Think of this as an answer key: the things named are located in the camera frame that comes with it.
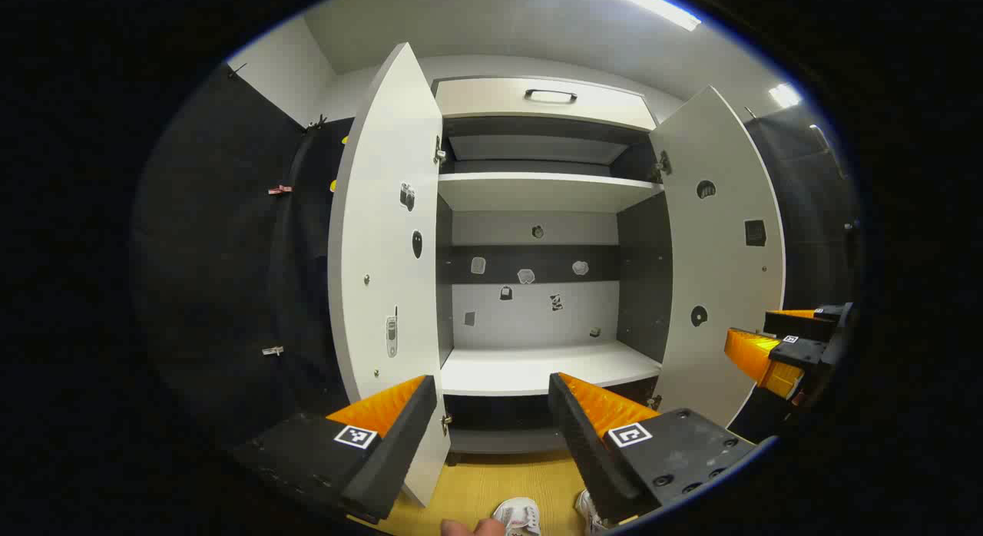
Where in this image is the white shoe cabinet door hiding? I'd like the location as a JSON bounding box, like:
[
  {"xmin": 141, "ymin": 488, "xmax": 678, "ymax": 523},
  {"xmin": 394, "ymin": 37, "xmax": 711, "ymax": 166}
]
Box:
[
  {"xmin": 649, "ymin": 85, "xmax": 786, "ymax": 429},
  {"xmin": 328, "ymin": 42, "xmax": 454, "ymax": 508}
]

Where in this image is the black backdrop cloth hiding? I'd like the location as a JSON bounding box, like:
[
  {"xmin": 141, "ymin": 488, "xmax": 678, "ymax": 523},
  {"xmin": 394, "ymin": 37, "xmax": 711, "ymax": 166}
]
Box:
[
  {"xmin": 730, "ymin": 106, "xmax": 865, "ymax": 445},
  {"xmin": 131, "ymin": 60, "xmax": 356, "ymax": 448}
]

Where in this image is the white cabinet drawer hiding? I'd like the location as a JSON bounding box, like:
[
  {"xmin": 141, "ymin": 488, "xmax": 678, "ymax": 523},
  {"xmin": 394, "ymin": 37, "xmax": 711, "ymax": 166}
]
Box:
[{"xmin": 435, "ymin": 77, "xmax": 658, "ymax": 132}]

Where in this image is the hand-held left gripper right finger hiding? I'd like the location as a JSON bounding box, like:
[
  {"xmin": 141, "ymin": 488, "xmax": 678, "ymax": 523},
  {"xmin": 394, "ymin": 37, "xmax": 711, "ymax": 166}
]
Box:
[{"xmin": 548, "ymin": 372, "xmax": 758, "ymax": 525}]

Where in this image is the white canvas shoe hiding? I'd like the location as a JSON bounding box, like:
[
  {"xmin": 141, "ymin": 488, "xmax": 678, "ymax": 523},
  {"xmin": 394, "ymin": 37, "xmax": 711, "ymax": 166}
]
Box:
[
  {"xmin": 576, "ymin": 490, "xmax": 609, "ymax": 536},
  {"xmin": 491, "ymin": 498, "xmax": 543, "ymax": 536}
]

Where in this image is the white and grey shoe cabinet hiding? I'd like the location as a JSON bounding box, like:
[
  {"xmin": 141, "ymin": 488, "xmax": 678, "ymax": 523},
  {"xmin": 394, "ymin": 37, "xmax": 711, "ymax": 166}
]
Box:
[{"xmin": 432, "ymin": 75, "xmax": 674, "ymax": 466}]

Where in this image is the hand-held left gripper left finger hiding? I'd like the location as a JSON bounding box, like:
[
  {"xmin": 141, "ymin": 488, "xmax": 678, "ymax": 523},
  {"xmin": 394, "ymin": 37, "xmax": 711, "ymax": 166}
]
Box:
[{"xmin": 230, "ymin": 375, "xmax": 439, "ymax": 525}]

